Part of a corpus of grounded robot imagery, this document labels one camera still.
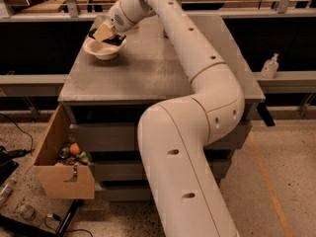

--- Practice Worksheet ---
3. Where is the orange fruit in box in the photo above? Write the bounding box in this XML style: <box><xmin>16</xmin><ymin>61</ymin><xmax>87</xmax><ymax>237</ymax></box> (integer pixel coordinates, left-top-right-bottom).
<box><xmin>69</xmin><ymin>143</ymin><xmax>81</xmax><ymax>155</ymax></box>

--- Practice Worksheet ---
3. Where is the wooden side box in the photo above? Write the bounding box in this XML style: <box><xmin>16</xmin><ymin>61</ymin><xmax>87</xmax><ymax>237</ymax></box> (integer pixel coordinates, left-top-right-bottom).
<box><xmin>33</xmin><ymin>106</ymin><xmax>95</xmax><ymax>199</ymax></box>

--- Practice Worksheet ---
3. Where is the white paper bowl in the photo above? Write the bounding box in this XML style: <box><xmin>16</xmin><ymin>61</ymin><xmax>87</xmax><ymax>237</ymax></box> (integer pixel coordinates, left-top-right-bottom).
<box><xmin>83</xmin><ymin>38</ymin><xmax>126</xmax><ymax>60</ymax></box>

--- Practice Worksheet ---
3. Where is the plastic bottle on floor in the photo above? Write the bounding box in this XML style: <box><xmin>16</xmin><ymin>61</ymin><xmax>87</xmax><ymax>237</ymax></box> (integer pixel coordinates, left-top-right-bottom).
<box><xmin>0</xmin><ymin>178</ymin><xmax>17</xmax><ymax>206</ymax></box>

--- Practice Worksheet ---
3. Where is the grey drawer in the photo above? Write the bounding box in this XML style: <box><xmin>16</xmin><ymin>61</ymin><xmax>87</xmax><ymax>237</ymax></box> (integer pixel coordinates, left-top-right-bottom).
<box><xmin>89</xmin><ymin>159</ymin><xmax>231</xmax><ymax>182</ymax></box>
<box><xmin>70</xmin><ymin>121</ymin><xmax>252</xmax><ymax>152</ymax></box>
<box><xmin>100</xmin><ymin>186</ymin><xmax>151</xmax><ymax>202</ymax></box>

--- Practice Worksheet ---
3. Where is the bottom grey drawer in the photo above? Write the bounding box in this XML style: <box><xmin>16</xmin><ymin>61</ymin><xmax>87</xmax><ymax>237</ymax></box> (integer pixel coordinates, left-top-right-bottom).
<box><xmin>100</xmin><ymin>186</ymin><xmax>151</xmax><ymax>202</ymax></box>

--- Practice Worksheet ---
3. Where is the clear sanitizer bottle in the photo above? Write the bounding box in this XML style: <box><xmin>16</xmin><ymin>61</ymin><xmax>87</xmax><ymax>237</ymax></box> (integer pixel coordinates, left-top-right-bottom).
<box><xmin>261</xmin><ymin>53</ymin><xmax>278</xmax><ymax>79</ymax></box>

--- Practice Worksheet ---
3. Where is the black stand on floor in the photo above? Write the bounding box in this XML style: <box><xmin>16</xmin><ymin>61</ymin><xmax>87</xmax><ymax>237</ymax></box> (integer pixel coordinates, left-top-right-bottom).
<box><xmin>0</xmin><ymin>199</ymin><xmax>83</xmax><ymax>237</ymax></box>

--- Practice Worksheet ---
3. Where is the black cable on floor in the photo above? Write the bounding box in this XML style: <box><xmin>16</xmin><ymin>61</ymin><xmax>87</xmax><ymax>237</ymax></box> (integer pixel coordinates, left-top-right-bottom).
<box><xmin>0</xmin><ymin>113</ymin><xmax>36</xmax><ymax>156</ymax></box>

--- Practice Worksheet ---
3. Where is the middle grey drawer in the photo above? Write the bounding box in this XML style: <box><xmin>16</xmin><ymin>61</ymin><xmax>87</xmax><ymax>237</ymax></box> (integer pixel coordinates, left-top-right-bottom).
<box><xmin>89</xmin><ymin>159</ymin><xmax>231</xmax><ymax>182</ymax></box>

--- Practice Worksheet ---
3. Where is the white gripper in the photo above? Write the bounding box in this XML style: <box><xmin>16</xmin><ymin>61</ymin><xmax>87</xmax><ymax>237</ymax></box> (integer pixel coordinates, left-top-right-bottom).
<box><xmin>93</xmin><ymin>0</ymin><xmax>136</xmax><ymax>41</ymax></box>

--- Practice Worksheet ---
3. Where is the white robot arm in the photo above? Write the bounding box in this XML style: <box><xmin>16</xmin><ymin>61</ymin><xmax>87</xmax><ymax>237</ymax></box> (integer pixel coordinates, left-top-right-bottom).
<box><xmin>102</xmin><ymin>0</ymin><xmax>245</xmax><ymax>237</ymax></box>

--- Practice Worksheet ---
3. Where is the grey drawer cabinet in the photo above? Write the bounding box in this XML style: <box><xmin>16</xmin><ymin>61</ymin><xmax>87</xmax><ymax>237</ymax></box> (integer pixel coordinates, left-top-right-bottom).
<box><xmin>57</xmin><ymin>13</ymin><xmax>266</xmax><ymax>203</ymax></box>

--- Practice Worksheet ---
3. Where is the top grey drawer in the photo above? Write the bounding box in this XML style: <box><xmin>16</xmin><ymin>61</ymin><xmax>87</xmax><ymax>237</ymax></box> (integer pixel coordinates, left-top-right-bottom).
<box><xmin>70</xmin><ymin>121</ymin><xmax>252</xmax><ymax>152</ymax></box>

